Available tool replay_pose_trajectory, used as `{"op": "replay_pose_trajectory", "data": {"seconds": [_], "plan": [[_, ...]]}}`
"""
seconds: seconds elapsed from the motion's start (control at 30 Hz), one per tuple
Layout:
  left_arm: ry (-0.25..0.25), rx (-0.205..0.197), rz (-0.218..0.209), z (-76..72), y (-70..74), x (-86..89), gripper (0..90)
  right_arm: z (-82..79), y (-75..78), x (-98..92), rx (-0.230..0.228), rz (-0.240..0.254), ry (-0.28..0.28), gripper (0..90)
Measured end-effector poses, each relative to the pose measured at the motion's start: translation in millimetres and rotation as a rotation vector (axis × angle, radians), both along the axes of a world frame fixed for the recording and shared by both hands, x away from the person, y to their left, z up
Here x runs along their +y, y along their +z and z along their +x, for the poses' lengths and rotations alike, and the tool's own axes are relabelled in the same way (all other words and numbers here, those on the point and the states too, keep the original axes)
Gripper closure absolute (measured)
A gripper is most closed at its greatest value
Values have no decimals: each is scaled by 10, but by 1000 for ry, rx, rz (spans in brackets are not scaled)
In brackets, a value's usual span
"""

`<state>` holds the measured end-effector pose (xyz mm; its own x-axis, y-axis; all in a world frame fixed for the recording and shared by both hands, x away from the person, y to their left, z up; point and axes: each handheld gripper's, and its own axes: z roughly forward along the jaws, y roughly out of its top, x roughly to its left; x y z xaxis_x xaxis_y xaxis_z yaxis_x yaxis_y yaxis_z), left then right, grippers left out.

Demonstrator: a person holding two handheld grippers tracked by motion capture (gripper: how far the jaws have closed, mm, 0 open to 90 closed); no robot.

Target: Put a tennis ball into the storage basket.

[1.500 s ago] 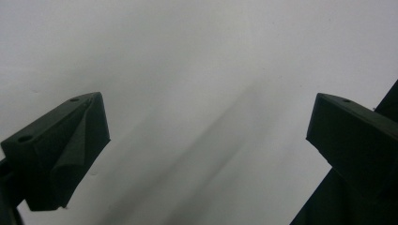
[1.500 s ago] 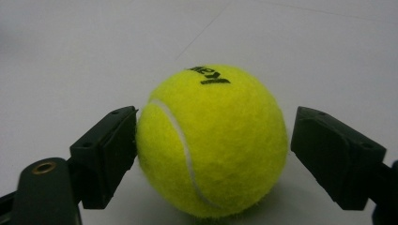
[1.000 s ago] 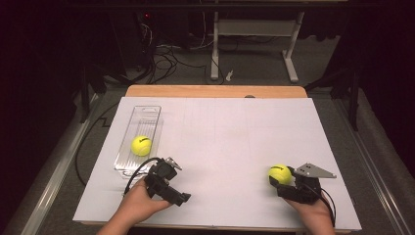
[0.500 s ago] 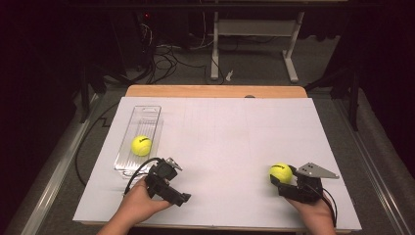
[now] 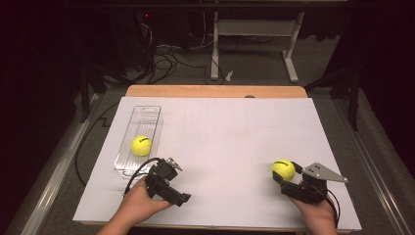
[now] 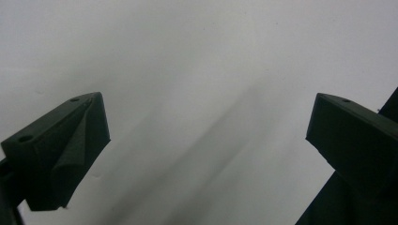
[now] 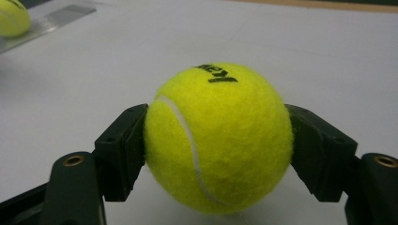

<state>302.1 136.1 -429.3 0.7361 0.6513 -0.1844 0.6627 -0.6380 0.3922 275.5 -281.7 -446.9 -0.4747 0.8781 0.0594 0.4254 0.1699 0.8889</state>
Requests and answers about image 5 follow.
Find white board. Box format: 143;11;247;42
71;96;362;232

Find yellow tennis ball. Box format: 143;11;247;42
271;158;297;182
130;134;153;158

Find black stand legs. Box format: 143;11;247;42
77;63;131;124
304;63;364;132

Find wooden table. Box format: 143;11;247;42
124;84;309;99

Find silver metal rail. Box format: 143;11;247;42
5;92;101;235
332;97;412;235

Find person's left hand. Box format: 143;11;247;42
120;177;173;226

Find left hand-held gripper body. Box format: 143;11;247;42
143;157;184;205

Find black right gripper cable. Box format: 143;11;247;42
314;182;342;229

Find person's right hand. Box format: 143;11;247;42
288;195;339;231

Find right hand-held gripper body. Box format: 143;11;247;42
279;162;349;206

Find white metal stand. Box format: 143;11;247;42
209;11;305;84

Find bundle of floor cables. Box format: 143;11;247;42
130;19;226;86

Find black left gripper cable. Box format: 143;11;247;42
73;101;164;198

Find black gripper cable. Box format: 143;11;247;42
314;182;342;229
73;101;164;198

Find clear plastic tray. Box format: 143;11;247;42
113;105;164;180

